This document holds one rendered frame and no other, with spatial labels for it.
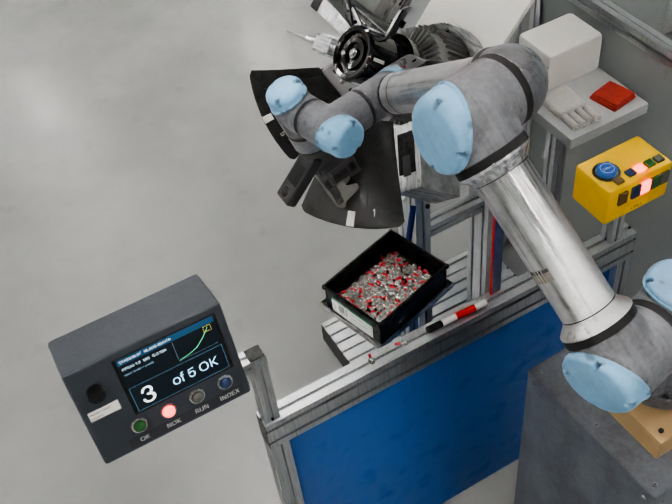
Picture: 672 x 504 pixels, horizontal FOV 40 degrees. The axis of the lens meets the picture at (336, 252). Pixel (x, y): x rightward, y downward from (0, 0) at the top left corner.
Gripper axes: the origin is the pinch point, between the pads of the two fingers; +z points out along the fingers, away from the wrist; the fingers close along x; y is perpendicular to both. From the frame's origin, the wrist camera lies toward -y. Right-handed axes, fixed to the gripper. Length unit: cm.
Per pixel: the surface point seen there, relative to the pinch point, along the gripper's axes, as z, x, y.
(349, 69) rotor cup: -16.0, 14.2, 18.3
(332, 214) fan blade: 2.2, 0.8, -2.1
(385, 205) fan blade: 2.9, -5.3, 7.8
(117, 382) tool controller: -38, -34, -48
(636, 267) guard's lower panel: 95, -6, 65
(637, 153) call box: 8, -29, 53
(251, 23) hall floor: 117, 219, 37
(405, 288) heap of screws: 15.3, -16.7, 0.9
